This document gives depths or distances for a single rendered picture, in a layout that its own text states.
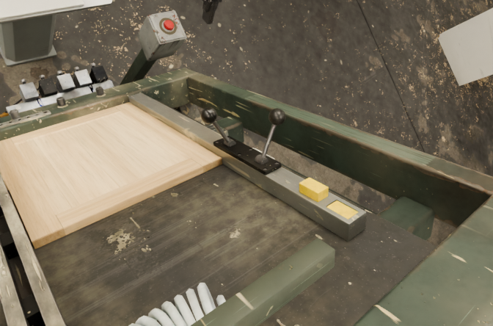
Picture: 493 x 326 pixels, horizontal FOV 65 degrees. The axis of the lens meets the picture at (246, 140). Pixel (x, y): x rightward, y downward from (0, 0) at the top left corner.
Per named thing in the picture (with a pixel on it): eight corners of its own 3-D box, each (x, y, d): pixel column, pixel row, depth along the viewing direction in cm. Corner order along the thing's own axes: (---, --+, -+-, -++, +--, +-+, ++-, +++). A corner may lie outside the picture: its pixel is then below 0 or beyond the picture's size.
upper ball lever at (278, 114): (260, 163, 89) (279, 108, 87) (271, 169, 86) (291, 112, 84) (249, 161, 86) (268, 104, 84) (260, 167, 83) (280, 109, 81)
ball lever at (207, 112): (232, 138, 97) (205, 101, 88) (241, 143, 94) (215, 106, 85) (222, 149, 96) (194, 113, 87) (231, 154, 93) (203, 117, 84)
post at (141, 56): (121, 94, 225) (158, 38, 161) (125, 103, 225) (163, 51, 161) (111, 97, 222) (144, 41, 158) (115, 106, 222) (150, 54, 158)
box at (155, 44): (161, 30, 163) (175, 9, 148) (172, 56, 163) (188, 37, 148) (135, 35, 157) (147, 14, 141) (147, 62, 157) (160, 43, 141)
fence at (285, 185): (143, 103, 139) (141, 92, 137) (364, 229, 71) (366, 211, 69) (130, 106, 136) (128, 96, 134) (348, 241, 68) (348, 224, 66)
